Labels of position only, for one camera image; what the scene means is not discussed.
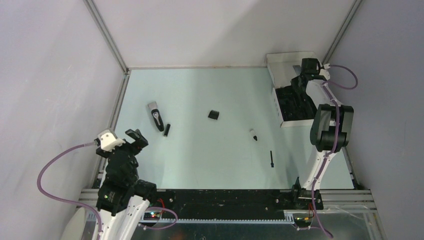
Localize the silver black hair clipper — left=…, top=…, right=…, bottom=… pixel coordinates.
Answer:
left=147, top=101, right=165, bottom=132

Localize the small black cylinder attachment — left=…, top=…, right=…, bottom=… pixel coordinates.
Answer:
left=163, top=123, right=171, bottom=137

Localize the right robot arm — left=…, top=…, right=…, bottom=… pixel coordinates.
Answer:
left=290, top=57, right=354, bottom=199

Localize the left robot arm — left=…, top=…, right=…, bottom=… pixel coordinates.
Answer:
left=95, top=129, right=157, bottom=240

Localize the white storage box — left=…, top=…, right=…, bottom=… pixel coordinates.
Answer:
left=265, top=51, right=335, bottom=128

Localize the black clipper comb guard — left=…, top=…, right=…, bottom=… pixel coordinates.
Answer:
left=208, top=110, right=220, bottom=120

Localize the black cleaning brush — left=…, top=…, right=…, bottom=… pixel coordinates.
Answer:
left=269, top=150, right=275, bottom=168

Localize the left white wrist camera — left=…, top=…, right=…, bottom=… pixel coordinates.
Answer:
left=97, top=128, right=125, bottom=152

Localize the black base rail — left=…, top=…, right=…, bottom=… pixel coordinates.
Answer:
left=153, top=189, right=324, bottom=221

